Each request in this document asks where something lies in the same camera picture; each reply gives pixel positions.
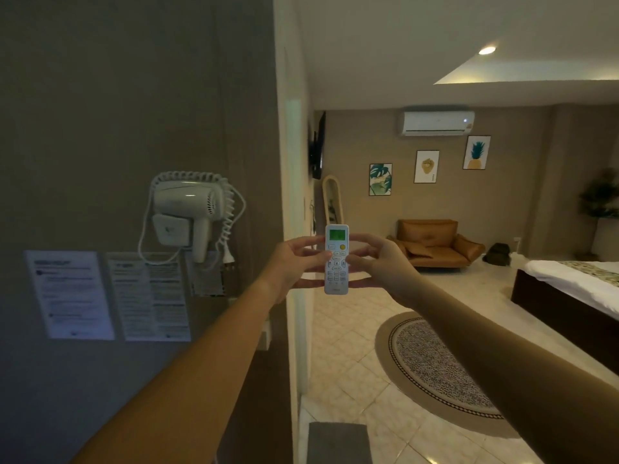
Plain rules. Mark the person's right hand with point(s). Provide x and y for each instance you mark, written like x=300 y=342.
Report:
x=387 y=273

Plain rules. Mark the person's left hand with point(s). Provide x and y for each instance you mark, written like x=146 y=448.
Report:
x=280 y=270

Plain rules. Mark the person's left thumb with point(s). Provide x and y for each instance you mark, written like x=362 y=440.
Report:
x=320 y=258

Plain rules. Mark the person's right thumb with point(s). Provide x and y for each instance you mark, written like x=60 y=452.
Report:
x=357 y=260

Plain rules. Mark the white air conditioner remote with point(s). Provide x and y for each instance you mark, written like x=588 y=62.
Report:
x=337 y=258

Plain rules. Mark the person's right forearm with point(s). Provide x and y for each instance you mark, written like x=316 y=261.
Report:
x=522 y=381

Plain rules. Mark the person's left forearm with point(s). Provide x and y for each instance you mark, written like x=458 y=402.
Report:
x=183 y=381

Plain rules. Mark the arched standing mirror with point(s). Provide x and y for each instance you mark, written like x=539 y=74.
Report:
x=332 y=200

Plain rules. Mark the brown sofa cushion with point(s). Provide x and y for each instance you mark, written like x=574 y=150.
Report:
x=417 y=249

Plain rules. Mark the brown leather sofa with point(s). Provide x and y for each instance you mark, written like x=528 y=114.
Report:
x=435 y=241

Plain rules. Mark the small laminated notice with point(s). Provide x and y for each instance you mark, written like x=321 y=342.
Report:
x=207 y=280

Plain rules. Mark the round patterned rug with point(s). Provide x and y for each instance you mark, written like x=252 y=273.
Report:
x=435 y=372

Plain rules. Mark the black bag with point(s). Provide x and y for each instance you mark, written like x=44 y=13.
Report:
x=497 y=254

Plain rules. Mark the two-column notice sheet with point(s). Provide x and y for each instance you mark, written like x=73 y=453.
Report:
x=149 y=297

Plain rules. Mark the grey door mat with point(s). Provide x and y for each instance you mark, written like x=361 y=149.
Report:
x=338 y=443

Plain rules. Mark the bed with white sheets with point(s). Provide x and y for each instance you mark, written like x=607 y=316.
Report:
x=570 y=299

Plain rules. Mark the patterned bed runner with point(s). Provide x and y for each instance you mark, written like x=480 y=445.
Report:
x=592 y=271

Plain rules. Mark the recessed ceiling light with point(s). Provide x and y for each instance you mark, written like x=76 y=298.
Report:
x=487 y=50

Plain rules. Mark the white notice sheet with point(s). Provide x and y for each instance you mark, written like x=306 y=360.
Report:
x=70 y=294

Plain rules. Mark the green potted plant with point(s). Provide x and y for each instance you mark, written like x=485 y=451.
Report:
x=601 y=195

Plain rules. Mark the green leaf picture frame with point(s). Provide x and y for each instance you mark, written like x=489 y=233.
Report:
x=380 y=179

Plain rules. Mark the wall-mounted black television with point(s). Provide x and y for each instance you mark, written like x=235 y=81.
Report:
x=317 y=147

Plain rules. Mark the white wall hair dryer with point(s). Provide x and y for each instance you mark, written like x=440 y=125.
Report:
x=186 y=207

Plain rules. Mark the white wall air conditioner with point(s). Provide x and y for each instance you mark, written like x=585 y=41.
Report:
x=437 y=122

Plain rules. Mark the pineapple picture frame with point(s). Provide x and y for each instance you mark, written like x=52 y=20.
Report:
x=477 y=152

